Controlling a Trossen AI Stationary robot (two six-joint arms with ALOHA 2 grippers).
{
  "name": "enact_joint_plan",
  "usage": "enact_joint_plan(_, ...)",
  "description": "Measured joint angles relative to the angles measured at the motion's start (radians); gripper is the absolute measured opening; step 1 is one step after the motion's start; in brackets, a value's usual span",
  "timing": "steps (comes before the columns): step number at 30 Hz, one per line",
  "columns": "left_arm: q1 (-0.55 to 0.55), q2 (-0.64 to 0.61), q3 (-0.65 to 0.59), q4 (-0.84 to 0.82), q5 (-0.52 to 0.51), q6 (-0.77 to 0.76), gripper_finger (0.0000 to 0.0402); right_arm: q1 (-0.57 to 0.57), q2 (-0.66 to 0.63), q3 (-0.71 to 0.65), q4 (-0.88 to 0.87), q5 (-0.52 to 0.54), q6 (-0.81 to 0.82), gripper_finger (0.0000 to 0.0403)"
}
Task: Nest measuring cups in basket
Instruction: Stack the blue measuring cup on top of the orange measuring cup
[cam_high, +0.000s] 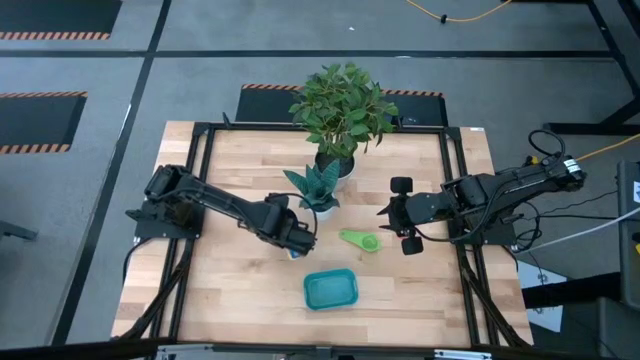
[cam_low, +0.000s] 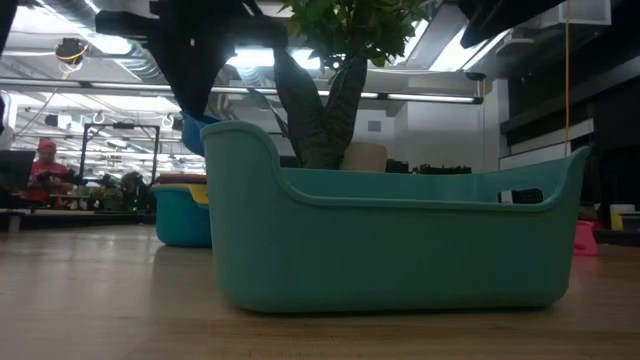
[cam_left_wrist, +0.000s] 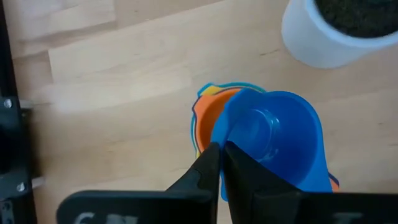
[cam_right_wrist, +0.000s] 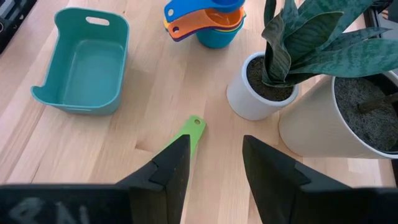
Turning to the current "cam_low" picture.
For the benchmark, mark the green snake plant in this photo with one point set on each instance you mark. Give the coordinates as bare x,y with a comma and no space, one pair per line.
310,125

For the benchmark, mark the black background frame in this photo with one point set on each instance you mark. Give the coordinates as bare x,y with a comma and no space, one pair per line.
122,125

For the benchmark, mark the yellow measuring cup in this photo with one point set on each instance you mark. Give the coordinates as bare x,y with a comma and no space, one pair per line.
199,194

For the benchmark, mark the person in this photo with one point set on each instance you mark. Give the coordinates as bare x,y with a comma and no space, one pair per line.
47,175

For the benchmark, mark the purple measuring cup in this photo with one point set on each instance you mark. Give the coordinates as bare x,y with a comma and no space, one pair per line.
182,181

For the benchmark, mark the black aluminium table frame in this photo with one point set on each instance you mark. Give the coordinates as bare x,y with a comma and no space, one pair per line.
100,219

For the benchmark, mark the red measuring cup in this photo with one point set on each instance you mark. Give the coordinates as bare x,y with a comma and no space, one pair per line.
585,242

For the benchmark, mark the teal plastic basket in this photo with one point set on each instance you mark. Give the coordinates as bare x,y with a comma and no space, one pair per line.
375,250

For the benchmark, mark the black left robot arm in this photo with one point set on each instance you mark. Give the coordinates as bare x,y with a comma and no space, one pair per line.
5,20

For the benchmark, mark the black monitor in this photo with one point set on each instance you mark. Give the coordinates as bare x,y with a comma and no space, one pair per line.
15,170

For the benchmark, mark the teal measuring cup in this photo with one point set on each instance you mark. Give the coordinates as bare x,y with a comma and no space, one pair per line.
180,220

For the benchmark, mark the long ceiling light bar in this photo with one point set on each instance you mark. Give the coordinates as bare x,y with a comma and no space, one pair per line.
430,98

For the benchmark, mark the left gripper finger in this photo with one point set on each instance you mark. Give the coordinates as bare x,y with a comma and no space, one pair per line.
172,65
212,70

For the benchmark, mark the blue measuring cup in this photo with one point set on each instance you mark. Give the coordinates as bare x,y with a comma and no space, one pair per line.
192,137

